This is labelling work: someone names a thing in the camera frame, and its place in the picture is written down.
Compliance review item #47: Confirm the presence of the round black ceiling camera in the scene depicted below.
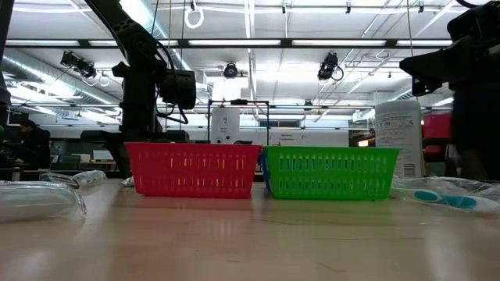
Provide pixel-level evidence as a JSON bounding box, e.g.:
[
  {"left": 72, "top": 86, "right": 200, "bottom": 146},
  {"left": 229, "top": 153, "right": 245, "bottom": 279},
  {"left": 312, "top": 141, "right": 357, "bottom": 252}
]
[{"left": 223, "top": 62, "right": 239, "bottom": 80}]

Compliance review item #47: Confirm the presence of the white wipes canister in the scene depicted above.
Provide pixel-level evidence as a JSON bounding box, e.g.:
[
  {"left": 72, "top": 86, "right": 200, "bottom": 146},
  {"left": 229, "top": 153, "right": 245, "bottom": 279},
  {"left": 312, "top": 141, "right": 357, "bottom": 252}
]
[{"left": 374, "top": 100, "right": 425, "bottom": 180}]

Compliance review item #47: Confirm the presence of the green plastic basket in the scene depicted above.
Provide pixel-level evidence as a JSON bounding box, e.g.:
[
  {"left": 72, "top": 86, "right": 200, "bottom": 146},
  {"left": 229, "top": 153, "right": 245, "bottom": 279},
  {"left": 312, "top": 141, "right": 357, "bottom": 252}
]
[{"left": 262, "top": 145, "right": 402, "bottom": 201}]

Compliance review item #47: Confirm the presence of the white hanging ring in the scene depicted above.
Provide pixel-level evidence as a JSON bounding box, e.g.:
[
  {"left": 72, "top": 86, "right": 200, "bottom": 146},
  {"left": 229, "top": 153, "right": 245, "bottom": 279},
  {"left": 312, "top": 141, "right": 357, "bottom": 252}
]
[{"left": 184, "top": 0, "right": 205, "bottom": 30}]

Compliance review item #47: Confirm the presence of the person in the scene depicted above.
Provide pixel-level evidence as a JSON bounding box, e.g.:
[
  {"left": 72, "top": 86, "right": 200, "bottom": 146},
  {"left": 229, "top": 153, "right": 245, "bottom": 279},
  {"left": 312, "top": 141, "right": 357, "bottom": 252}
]
[
  {"left": 451, "top": 80, "right": 500, "bottom": 181},
  {"left": 15, "top": 119, "right": 52, "bottom": 171}
]

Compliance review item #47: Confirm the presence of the black ceiling light rail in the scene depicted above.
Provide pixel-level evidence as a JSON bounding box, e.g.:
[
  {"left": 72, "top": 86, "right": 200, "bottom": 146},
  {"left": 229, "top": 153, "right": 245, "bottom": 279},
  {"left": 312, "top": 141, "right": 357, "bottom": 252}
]
[{"left": 0, "top": 37, "right": 454, "bottom": 50}]

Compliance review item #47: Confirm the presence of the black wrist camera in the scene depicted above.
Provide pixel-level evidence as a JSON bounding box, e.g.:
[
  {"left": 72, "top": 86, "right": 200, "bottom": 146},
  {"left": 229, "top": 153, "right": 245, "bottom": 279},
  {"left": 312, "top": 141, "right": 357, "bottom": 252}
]
[
  {"left": 160, "top": 69, "right": 198, "bottom": 112},
  {"left": 445, "top": 0, "right": 500, "bottom": 44}
]

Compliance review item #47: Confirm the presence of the green toothbrush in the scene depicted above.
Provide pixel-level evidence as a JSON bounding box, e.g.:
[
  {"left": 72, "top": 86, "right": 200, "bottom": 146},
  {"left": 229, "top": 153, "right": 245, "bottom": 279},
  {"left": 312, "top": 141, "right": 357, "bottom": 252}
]
[{"left": 0, "top": 180, "right": 88, "bottom": 224}]

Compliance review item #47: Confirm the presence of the thin hanging cable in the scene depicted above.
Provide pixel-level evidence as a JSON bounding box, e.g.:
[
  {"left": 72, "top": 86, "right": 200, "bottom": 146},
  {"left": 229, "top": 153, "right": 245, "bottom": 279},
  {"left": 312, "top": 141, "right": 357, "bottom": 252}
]
[{"left": 405, "top": 0, "right": 414, "bottom": 58}]

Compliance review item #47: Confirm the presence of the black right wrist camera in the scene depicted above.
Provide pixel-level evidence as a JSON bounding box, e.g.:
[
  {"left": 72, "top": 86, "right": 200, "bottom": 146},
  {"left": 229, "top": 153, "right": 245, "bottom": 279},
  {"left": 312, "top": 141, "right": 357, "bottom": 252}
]
[{"left": 445, "top": 0, "right": 500, "bottom": 44}]

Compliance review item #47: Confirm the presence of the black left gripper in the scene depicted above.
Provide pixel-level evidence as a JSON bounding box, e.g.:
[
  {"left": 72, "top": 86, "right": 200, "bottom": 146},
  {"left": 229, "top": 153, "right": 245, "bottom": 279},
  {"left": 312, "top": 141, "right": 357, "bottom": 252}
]
[{"left": 80, "top": 91, "right": 191, "bottom": 180}]

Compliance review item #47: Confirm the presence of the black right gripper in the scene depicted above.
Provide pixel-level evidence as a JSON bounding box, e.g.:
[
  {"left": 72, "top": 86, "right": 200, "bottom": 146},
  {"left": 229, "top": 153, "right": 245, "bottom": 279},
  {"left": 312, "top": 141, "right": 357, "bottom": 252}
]
[{"left": 398, "top": 38, "right": 500, "bottom": 98}]

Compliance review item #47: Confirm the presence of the blue plastic basket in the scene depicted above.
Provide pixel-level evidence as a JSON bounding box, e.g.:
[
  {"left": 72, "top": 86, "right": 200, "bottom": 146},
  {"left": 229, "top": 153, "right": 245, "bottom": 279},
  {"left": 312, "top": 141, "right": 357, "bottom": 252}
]
[{"left": 259, "top": 150, "right": 274, "bottom": 193}]

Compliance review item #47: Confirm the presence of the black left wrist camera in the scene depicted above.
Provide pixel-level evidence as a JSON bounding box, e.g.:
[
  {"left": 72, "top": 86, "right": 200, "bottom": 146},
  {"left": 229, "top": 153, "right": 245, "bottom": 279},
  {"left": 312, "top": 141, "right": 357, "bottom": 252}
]
[{"left": 160, "top": 69, "right": 198, "bottom": 112}]

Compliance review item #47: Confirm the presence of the red plastic basket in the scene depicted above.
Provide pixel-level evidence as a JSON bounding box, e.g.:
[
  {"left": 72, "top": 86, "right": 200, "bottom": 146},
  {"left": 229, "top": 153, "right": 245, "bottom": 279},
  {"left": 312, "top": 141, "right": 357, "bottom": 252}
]
[{"left": 124, "top": 141, "right": 263, "bottom": 200}]

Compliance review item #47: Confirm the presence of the red storage bin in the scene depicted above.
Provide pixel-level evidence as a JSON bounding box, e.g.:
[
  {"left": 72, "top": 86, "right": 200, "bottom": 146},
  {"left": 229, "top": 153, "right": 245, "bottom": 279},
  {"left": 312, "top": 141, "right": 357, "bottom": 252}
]
[{"left": 421, "top": 112, "right": 453, "bottom": 140}]

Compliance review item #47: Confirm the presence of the white wall device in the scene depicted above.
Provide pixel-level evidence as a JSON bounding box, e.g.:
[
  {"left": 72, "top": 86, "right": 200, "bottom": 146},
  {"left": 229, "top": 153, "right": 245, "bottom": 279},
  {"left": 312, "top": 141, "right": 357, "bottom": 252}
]
[{"left": 210, "top": 107, "right": 241, "bottom": 144}]

